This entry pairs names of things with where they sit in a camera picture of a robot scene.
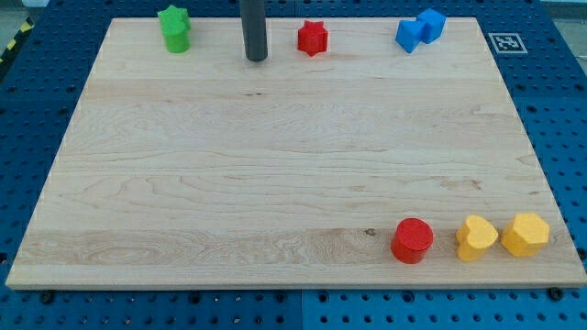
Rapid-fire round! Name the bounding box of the white fiducial marker tag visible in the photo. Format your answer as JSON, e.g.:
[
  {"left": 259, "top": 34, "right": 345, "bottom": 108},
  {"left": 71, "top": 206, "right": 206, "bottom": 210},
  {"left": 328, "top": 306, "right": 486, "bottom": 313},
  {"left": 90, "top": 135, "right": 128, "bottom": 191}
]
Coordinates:
[{"left": 489, "top": 33, "right": 527, "bottom": 54}]

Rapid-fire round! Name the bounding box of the yellow heart block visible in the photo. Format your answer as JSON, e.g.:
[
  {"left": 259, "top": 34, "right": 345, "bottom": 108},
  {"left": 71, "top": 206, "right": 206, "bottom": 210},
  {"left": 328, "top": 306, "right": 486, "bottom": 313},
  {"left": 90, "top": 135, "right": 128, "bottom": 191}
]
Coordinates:
[{"left": 456, "top": 214, "right": 498, "bottom": 262}]

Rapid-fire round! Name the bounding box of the black bolt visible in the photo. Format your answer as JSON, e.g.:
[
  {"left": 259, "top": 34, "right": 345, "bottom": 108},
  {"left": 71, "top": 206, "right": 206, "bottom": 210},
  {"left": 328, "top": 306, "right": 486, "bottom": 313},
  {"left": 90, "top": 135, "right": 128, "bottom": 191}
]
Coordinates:
[
  {"left": 39, "top": 291, "right": 55, "bottom": 304},
  {"left": 548, "top": 287, "right": 564, "bottom": 302}
]

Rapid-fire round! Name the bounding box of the green star block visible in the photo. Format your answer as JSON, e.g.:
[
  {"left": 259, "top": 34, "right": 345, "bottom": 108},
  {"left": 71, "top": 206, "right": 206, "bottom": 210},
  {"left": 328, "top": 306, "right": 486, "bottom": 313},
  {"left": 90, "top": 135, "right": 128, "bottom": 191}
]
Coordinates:
[{"left": 157, "top": 5, "right": 191, "bottom": 53}]

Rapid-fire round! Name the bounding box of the blue angular block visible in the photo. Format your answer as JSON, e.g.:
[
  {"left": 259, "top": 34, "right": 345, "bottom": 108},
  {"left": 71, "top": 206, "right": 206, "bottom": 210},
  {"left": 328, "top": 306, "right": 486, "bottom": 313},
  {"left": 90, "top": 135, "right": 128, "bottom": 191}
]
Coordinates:
[{"left": 395, "top": 20, "right": 426, "bottom": 53}]

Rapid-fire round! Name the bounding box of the black bolt left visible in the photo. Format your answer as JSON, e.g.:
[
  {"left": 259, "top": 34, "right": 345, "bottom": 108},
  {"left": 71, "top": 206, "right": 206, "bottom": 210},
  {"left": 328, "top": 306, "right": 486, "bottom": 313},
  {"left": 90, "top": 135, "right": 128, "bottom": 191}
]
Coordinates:
[{"left": 39, "top": 291, "right": 55, "bottom": 304}]

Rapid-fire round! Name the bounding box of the wooden board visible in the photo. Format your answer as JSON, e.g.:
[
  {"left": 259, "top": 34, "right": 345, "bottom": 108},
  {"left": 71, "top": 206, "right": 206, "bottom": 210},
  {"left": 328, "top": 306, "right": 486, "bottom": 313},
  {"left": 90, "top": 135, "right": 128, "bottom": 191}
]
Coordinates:
[{"left": 6, "top": 17, "right": 586, "bottom": 291}]

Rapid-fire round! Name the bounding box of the black bolt right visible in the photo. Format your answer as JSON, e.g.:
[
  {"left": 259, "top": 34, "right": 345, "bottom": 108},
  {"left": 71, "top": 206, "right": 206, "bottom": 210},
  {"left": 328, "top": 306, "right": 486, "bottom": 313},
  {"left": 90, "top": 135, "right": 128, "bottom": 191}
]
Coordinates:
[{"left": 548, "top": 287, "right": 564, "bottom": 302}]

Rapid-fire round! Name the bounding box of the red cylinder block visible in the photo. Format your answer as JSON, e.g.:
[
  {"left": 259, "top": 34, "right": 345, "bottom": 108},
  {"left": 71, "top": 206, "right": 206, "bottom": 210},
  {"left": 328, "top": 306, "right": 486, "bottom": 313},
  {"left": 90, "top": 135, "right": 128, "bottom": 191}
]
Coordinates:
[{"left": 391, "top": 218, "right": 434, "bottom": 264}]

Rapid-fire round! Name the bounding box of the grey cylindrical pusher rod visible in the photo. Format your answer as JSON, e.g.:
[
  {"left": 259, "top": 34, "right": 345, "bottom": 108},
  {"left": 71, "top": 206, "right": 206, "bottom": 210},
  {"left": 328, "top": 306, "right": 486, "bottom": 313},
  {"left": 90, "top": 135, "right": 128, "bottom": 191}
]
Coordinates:
[{"left": 239, "top": 0, "right": 268, "bottom": 62}]

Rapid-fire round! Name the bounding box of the blue cube block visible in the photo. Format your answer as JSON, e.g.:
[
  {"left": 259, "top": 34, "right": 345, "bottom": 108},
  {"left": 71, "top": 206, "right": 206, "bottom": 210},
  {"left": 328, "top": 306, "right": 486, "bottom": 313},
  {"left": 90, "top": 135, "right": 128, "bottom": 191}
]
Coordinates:
[{"left": 416, "top": 8, "right": 447, "bottom": 44}]

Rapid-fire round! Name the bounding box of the yellow hexagon block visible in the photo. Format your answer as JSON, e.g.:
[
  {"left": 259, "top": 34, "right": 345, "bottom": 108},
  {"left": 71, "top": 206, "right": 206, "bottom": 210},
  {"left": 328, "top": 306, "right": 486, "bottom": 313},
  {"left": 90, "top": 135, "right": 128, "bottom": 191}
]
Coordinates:
[{"left": 501, "top": 213, "right": 550, "bottom": 258}]

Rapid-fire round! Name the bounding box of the red star block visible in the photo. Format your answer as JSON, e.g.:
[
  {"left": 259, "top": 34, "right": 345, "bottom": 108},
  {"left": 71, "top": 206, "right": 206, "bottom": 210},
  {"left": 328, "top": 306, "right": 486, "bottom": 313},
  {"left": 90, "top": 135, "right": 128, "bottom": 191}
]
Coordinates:
[{"left": 297, "top": 20, "right": 329, "bottom": 57}]

